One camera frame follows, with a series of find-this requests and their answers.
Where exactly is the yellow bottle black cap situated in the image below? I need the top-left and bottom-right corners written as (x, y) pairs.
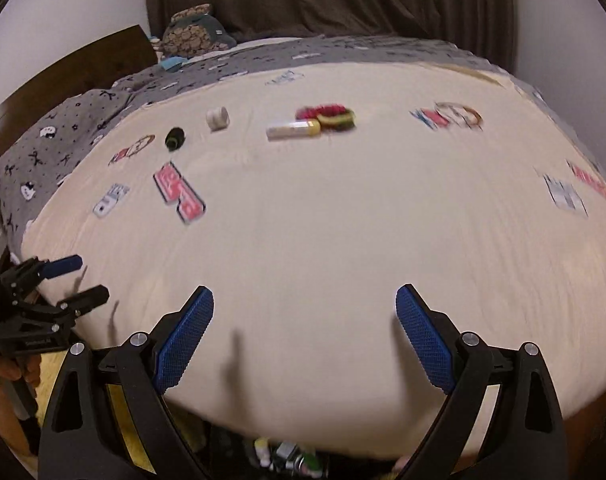
top-left (164, 127), bottom-right (186, 152)

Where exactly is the person's left hand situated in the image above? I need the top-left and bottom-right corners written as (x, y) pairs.
top-left (0, 354), bottom-right (42, 396)

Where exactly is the grey patterned pillow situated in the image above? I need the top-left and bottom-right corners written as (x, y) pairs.
top-left (0, 90), bottom-right (132, 255)

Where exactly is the dark wooden headboard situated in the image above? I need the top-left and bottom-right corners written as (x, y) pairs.
top-left (0, 25), bottom-right (158, 156)

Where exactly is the small blue item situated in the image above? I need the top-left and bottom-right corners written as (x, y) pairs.
top-left (159, 56), bottom-right (187, 72)

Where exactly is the cream cartoon print blanket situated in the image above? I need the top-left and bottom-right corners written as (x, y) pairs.
top-left (21, 63), bottom-right (606, 458)

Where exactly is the brown patterned plush toy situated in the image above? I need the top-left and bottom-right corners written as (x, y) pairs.
top-left (160, 3), bottom-right (237, 58)

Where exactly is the white tube yellow cap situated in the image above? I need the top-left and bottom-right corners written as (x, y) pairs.
top-left (266, 119), bottom-right (321, 141)

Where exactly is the grey patterned bed sheet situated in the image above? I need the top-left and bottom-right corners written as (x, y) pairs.
top-left (0, 34), bottom-right (606, 252)

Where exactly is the red yellow hair ring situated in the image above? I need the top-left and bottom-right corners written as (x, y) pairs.
top-left (294, 103), bottom-right (357, 132)

